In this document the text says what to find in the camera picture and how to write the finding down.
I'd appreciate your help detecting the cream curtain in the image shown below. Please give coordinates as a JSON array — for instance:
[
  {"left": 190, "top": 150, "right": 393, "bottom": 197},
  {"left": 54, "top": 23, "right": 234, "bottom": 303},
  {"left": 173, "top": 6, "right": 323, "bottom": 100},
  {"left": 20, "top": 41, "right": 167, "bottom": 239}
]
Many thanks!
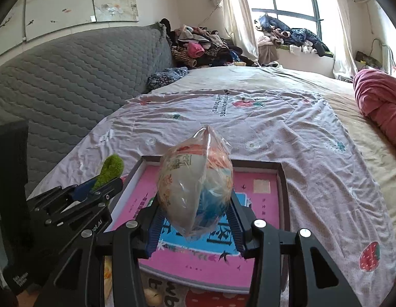
[
  {"left": 214, "top": 0, "right": 259, "bottom": 61},
  {"left": 320, "top": 0, "right": 359, "bottom": 79}
]

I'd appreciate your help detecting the clothes heap on windowsill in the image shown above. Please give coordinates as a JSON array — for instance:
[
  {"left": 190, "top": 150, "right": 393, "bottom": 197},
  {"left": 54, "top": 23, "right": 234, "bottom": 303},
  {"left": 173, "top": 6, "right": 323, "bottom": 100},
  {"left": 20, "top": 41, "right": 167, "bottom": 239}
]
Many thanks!
[{"left": 253, "top": 13, "right": 336, "bottom": 59}]

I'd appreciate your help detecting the grey quilted headboard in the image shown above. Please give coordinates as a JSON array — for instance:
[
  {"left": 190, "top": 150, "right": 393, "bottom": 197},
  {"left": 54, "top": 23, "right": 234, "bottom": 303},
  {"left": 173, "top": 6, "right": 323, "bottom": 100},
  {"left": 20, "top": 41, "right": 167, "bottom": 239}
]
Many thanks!
[{"left": 0, "top": 22, "right": 174, "bottom": 195}]

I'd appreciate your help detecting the pink blanket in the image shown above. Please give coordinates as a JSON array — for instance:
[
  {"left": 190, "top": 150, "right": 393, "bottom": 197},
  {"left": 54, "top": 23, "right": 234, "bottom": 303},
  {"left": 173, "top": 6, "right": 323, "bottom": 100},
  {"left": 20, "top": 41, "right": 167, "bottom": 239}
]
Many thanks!
[{"left": 352, "top": 69, "right": 396, "bottom": 163}]

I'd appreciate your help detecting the pink-lined cardboard box tray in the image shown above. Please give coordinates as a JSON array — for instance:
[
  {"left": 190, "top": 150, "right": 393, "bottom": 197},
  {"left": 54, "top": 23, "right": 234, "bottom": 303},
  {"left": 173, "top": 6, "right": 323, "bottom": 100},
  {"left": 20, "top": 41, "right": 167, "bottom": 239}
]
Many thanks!
[{"left": 107, "top": 155, "right": 291, "bottom": 295}]

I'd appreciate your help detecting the brown hanging cloth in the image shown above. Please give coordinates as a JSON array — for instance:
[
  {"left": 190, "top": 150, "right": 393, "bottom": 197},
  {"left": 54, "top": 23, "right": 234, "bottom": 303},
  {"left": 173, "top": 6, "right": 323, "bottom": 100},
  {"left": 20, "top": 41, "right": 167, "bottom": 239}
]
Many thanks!
[{"left": 258, "top": 43, "right": 279, "bottom": 66}]

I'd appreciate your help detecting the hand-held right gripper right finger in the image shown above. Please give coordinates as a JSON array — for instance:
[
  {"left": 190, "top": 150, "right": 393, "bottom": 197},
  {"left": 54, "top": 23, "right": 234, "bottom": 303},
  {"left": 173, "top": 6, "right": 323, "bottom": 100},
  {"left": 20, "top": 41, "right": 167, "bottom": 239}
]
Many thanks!
[{"left": 226, "top": 195, "right": 362, "bottom": 307}]

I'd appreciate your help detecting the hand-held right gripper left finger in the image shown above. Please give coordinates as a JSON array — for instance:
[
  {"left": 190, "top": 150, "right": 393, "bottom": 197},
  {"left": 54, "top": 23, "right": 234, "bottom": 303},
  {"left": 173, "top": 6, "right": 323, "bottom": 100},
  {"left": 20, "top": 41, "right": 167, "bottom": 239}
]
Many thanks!
[{"left": 34, "top": 211, "right": 165, "bottom": 307}]

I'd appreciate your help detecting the beige bed sheet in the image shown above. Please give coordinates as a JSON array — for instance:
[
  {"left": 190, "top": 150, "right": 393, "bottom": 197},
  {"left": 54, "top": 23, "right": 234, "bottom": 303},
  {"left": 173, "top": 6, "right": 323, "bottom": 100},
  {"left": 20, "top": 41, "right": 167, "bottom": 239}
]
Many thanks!
[{"left": 147, "top": 65, "right": 396, "bottom": 263}]

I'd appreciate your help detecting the clear bagged snack packet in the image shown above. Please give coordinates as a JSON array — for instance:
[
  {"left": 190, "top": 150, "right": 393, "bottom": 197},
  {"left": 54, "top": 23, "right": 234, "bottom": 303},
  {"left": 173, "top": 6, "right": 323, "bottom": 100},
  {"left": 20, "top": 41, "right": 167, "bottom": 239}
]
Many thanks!
[{"left": 157, "top": 125, "right": 234, "bottom": 242}]

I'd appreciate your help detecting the green fluffy hair tie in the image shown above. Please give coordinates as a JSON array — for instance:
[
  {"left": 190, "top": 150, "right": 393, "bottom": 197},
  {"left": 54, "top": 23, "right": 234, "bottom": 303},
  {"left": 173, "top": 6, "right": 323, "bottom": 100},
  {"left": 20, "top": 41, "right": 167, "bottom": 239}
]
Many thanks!
[{"left": 92, "top": 154, "right": 125, "bottom": 192}]

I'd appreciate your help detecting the pile of mixed clothes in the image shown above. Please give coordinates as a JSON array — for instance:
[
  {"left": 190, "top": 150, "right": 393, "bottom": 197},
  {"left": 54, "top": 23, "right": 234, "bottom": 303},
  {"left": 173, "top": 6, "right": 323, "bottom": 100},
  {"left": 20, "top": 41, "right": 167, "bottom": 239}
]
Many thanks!
[{"left": 160, "top": 17, "right": 259, "bottom": 69}]

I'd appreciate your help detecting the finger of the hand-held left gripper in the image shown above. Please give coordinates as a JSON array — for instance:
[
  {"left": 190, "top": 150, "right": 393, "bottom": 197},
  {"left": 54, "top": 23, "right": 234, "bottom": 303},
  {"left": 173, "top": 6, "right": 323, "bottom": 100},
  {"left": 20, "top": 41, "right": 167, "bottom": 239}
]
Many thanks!
[
  {"left": 41, "top": 177, "right": 124, "bottom": 227},
  {"left": 27, "top": 180, "right": 98, "bottom": 213}
]

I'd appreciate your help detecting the blue patterned cloth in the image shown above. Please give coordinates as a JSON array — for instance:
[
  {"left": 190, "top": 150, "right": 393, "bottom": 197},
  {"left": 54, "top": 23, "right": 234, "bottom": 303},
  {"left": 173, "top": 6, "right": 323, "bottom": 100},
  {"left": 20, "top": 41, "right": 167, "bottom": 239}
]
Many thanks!
[{"left": 146, "top": 67, "right": 190, "bottom": 93}]

